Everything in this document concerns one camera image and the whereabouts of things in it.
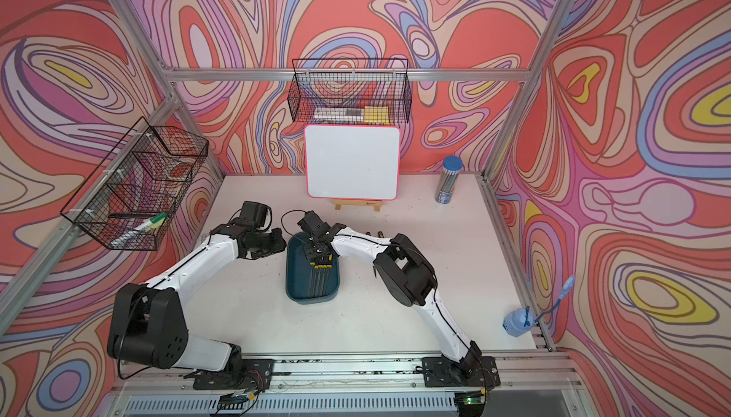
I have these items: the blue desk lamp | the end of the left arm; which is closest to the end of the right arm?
the end of the left arm

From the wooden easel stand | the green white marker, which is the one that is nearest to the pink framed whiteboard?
the wooden easel stand

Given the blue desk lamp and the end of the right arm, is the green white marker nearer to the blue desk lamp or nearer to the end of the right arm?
the end of the right arm

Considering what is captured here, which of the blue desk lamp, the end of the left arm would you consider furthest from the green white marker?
the blue desk lamp

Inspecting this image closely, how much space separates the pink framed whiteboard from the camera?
1.00 metres
